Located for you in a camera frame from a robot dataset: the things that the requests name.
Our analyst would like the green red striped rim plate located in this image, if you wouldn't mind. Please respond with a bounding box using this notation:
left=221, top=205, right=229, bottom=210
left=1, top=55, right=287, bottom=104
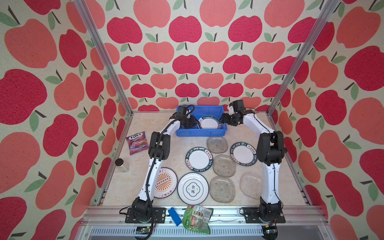
left=198, top=115, right=222, bottom=129

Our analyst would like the clear glass plate top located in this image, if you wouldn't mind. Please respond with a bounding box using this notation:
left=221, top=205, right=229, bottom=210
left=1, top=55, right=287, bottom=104
left=207, top=136, right=229, bottom=154

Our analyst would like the clear glass plate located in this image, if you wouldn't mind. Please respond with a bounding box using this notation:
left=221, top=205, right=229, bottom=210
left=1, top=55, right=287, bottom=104
left=213, top=154, right=237, bottom=178
left=240, top=172, right=263, bottom=200
left=207, top=136, right=229, bottom=154
left=210, top=176, right=236, bottom=203

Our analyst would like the dark lettered rim plate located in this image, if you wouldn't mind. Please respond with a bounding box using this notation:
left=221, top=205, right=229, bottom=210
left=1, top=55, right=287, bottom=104
left=230, top=142, right=258, bottom=167
left=185, top=147, right=214, bottom=173

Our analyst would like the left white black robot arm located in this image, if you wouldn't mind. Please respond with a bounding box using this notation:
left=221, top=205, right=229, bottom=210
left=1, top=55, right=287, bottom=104
left=126, top=116, right=196, bottom=223

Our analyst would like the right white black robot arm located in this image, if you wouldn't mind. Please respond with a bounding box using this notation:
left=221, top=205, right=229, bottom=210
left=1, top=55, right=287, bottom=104
left=220, top=110, right=287, bottom=223

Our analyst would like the blue plastic bin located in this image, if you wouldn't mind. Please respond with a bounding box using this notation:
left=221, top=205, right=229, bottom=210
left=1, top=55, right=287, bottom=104
left=176, top=106, right=228, bottom=137

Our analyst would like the clear glass plate middle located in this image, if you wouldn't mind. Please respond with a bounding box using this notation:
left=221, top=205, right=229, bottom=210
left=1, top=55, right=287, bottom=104
left=213, top=154, right=237, bottom=178

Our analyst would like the Fox's berries candy bag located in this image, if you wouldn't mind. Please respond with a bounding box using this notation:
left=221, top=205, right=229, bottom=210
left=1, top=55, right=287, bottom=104
left=126, top=131, right=149, bottom=155

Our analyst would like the orange sunburst plate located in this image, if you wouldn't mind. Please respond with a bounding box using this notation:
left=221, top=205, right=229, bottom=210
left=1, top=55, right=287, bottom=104
left=154, top=167, right=178, bottom=199

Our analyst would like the white plate black emblem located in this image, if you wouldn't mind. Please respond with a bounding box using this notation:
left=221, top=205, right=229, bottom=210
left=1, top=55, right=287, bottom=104
left=177, top=173, right=210, bottom=206

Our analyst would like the clear glass plate right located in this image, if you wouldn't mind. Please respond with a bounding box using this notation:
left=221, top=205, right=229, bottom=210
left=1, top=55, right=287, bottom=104
left=240, top=172, right=263, bottom=200

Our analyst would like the clear glass plate bottom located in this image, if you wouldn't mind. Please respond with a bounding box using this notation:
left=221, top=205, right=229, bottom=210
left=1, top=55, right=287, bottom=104
left=210, top=176, right=236, bottom=203

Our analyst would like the small jar black lid left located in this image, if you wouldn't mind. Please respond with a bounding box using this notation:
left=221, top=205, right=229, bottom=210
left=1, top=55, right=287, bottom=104
left=115, top=158, right=129, bottom=173

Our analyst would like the green snack packet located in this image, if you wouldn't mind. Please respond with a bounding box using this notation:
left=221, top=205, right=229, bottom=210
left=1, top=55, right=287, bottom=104
left=182, top=206, right=214, bottom=235

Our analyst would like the blue rectangular block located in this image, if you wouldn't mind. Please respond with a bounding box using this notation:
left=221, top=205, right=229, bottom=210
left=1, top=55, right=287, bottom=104
left=168, top=208, right=182, bottom=226

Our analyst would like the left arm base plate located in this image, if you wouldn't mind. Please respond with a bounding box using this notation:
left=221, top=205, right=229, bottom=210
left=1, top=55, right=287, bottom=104
left=125, top=207, right=167, bottom=224

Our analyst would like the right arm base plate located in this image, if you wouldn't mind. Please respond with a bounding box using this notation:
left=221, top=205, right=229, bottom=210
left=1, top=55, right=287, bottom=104
left=239, top=207, right=286, bottom=224

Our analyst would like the aluminium front frame rail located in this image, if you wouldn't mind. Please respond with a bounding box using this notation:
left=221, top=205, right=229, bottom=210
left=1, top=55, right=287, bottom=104
left=71, top=206, right=336, bottom=240

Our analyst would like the aluminium right corner post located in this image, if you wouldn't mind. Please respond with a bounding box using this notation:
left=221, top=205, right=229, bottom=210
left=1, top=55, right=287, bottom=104
left=267, top=0, right=339, bottom=117

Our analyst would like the aluminium corner post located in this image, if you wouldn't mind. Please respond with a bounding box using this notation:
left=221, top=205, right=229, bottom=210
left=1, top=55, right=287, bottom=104
left=74, top=0, right=133, bottom=117
left=267, top=0, right=339, bottom=117

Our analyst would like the aluminium left corner post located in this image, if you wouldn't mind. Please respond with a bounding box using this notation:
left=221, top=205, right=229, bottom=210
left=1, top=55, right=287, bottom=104
left=74, top=0, right=133, bottom=117

